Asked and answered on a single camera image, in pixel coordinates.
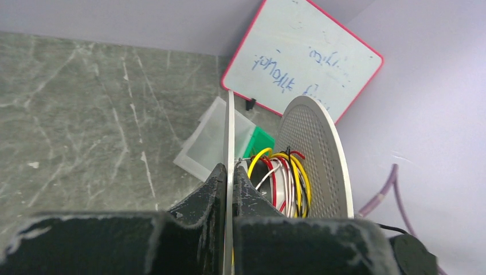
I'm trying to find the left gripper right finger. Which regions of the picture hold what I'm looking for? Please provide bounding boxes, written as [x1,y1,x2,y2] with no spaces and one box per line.
[233,167,400,274]

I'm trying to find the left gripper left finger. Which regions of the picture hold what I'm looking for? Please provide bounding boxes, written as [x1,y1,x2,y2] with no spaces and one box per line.
[1,164,227,274]

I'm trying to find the grey perforated spool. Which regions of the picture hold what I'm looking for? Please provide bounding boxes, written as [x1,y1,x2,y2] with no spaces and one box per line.
[222,90,355,275]

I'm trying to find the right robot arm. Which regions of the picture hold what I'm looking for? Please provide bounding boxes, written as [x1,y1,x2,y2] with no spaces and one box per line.
[378,223,439,275]

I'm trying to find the clear plastic bin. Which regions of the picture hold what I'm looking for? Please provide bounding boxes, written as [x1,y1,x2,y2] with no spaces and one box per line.
[174,97,256,182]

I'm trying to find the green plastic bin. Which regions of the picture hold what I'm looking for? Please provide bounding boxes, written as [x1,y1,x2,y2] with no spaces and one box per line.
[243,127,275,158]

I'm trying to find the red framed whiteboard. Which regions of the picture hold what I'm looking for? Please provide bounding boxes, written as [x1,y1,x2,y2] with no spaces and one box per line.
[221,1,384,121]

